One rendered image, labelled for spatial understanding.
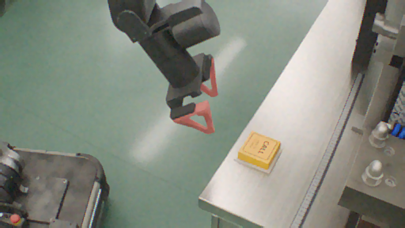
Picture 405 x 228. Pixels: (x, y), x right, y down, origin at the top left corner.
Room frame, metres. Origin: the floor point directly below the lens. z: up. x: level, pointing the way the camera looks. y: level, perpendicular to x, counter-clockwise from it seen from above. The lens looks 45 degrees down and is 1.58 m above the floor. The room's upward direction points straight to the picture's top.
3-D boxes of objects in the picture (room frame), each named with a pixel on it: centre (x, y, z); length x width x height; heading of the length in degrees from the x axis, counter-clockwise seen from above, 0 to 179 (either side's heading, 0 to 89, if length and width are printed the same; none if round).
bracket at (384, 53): (0.65, -0.37, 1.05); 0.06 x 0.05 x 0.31; 61
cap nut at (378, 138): (0.49, -0.32, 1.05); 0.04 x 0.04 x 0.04
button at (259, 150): (0.57, -0.11, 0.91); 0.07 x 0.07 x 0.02; 61
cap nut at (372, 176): (0.40, -0.28, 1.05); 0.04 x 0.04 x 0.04
